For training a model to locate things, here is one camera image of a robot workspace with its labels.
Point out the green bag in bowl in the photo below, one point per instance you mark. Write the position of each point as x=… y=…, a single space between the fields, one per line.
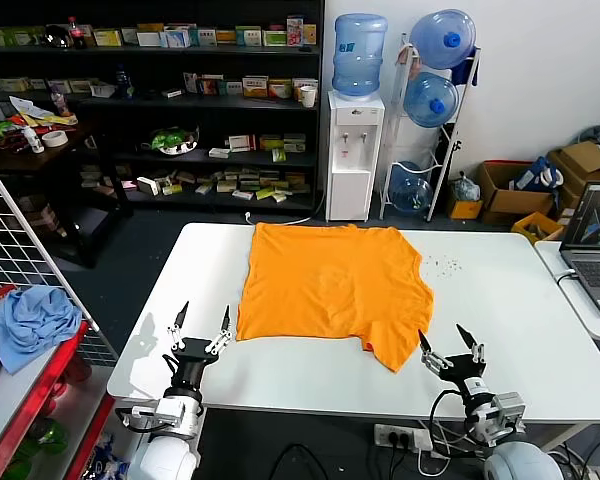
x=167 y=137

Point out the light blue cloth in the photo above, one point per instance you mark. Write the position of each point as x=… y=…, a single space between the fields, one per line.
x=35 y=320

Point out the yellow white medicine box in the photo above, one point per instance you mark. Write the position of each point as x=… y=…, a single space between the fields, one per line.
x=82 y=85
x=14 y=84
x=108 y=38
x=255 y=87
x=280 y=89

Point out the blue white package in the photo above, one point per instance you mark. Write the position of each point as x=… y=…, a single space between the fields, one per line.
x=105 y=455

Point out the red metal cart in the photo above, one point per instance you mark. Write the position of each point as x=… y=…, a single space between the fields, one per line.
x=60 y=367

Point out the small brown cardboard box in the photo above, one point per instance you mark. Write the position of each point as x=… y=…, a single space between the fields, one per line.
x=465 y=210

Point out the white power strip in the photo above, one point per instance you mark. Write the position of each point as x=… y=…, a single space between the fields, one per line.
x=382 y=435

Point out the small white bottle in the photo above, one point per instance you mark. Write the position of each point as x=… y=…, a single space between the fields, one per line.
x=35 y=142

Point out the scattered dark crumbs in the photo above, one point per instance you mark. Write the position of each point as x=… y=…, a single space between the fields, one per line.
x=449 y=266

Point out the dark wooden desk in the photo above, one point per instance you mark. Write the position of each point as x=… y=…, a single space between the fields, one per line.
x=70 y=150

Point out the closed cardboard box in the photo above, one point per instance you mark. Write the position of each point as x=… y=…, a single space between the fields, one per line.
x=587 y=155

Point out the white paper cup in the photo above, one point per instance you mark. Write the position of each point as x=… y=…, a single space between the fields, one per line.
x=307 y=97

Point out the black shelving unit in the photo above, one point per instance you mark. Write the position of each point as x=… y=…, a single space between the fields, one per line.
x=180 y=50

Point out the pink drink bottle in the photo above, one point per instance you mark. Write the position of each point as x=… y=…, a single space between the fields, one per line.
x=59 y=100

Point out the blue white medicine box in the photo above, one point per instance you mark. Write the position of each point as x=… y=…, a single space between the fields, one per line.
x=179 y=37

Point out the open cardboard box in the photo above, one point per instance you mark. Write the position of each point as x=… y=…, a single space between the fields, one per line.
x=520 y=202

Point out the dark blue hanging cloth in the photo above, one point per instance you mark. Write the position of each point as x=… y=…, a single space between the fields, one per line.
x=465 y=72

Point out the white jug rack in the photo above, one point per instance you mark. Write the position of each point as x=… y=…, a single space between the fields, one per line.
x=438 y=185

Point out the grey laptop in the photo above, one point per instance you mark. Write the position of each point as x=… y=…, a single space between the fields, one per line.
x=595 y=275

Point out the white water dispenser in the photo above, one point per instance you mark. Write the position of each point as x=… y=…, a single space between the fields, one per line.
x=350 y=190

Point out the orange t-shirt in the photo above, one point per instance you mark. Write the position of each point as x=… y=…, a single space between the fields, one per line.
x=330 y=285

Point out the blue tote bag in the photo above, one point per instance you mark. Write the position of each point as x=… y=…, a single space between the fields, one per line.
x=530 y=177

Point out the yellow green medicine box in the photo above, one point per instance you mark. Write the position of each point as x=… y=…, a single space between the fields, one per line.
x=151 y=28

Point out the yellow plastic bin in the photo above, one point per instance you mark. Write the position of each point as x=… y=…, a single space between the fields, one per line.
x=522 y=223

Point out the black glossy helmet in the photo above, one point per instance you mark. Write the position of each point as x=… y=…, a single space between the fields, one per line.
x=56 y=36

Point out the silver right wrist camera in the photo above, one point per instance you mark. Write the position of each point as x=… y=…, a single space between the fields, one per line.
x=507 y=412

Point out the clear plastic bag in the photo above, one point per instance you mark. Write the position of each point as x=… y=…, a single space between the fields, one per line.
x=467 y=190

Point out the pink flat box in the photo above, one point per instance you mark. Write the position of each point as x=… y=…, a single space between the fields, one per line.
x=129 y=184

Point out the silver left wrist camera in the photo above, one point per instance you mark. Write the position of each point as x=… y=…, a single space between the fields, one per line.
x=140 y=417

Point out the flat white box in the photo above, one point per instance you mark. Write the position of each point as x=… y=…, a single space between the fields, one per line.
x=219 y=153
x=171 y=93

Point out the cola bottle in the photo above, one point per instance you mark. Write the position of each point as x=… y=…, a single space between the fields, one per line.
x=76 y=35

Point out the yellow paper packets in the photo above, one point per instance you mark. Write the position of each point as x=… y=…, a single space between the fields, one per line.
x=35 y=112

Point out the blue drink bottle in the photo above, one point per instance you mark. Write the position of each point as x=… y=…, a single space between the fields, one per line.
x=124 y=85

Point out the orange yellow box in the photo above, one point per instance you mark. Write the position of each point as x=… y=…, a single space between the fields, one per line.
x=310 y=35

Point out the blue water jug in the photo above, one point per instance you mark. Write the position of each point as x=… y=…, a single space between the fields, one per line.
x=437 y=35
x=410 y=192
x=425 y=100
x=357 y=60

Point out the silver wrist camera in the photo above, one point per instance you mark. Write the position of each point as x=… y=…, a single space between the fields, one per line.
x=507 y=412
x=140 y=417

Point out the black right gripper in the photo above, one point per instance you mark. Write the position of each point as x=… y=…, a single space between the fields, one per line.
x=460 y=372

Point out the beige tape roll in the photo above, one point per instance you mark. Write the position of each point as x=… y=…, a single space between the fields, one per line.
x=44 y=141

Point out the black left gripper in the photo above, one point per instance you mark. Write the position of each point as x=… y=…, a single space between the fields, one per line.
x=195 y=370

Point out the small white side table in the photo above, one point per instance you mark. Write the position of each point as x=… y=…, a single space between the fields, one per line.
x=580 y=315

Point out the green plastic packet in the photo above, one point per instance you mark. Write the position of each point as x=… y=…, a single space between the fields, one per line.
x=7 y=128

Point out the large white table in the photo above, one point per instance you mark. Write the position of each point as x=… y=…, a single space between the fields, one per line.
x=480 y=325

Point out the pink patterned box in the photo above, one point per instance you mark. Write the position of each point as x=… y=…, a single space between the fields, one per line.
x=295 y=31

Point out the red white medicine box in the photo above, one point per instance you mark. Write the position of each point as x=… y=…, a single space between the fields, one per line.
x=211 y=85
x=242 y=143

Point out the green drink can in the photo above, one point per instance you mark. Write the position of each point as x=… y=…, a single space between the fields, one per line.
x=50 y=435

